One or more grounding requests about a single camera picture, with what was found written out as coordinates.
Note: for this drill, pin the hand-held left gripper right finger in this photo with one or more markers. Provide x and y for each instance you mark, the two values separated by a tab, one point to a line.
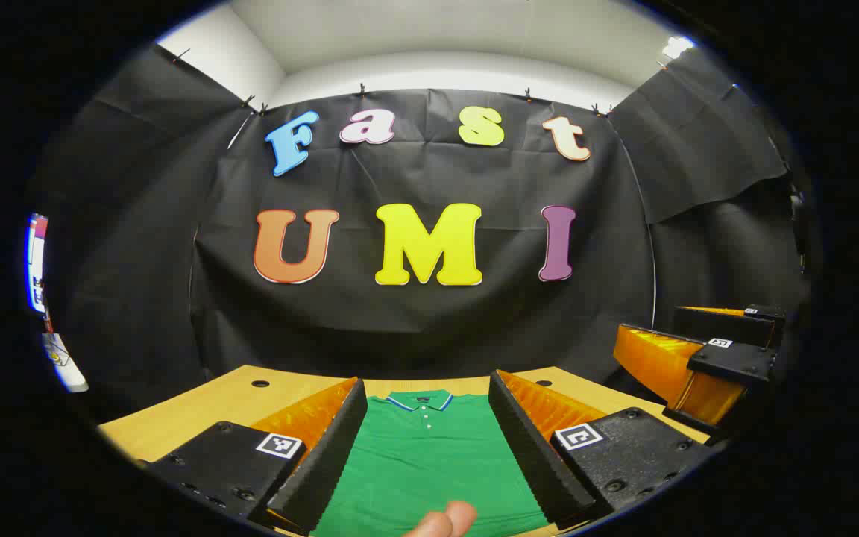
526	455

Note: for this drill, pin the white box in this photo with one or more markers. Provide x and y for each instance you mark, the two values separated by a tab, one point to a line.
64	365

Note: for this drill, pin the computer monitor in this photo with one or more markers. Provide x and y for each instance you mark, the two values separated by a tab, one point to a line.
36	261

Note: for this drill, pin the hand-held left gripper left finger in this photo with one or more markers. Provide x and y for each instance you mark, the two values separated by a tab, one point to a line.
325	462

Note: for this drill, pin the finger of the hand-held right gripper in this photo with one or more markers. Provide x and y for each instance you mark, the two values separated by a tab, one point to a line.
728	324
728	365

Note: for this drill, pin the green T-shirt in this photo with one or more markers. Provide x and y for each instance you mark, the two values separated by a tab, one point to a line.
429	462

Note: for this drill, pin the black backdrop cloth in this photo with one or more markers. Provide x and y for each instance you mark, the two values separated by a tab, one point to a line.
414	321

